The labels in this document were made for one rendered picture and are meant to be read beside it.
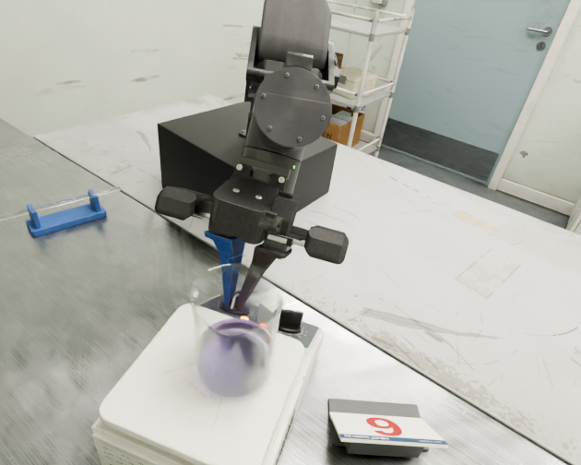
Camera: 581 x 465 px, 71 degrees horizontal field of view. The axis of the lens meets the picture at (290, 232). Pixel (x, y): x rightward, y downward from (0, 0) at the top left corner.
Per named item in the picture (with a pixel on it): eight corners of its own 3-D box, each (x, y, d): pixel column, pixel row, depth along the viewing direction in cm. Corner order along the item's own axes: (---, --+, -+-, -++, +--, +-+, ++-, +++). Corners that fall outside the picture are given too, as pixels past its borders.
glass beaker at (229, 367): (203, 334, 35) (202, 256, 30) (278, 343, 35) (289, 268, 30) (179, 411, 29) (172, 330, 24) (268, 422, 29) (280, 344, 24)
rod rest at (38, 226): (99, 206, 63) (95, 185, 61) (108, 217, 61) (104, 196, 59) (26, 226, 57) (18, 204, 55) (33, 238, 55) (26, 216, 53)
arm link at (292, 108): (252, 32, 39) (256, -30, 28) (333, 48, 41) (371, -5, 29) (237, 150, 41) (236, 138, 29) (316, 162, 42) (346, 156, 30)
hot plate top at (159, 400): (183, 306, 38) (183, 299, 37) (307, 349, 35) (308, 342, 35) (92, 421, 28) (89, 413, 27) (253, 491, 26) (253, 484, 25)
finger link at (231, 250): (221, 228, 44) (202, 231, 38) (253, 237, 43) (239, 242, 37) (206, 289, 44) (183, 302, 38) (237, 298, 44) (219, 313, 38)
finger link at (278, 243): (215, 208, 43) (202, 208, 39) (298, 230, 42) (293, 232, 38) (210, 226, 43) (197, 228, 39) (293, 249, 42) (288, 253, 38)
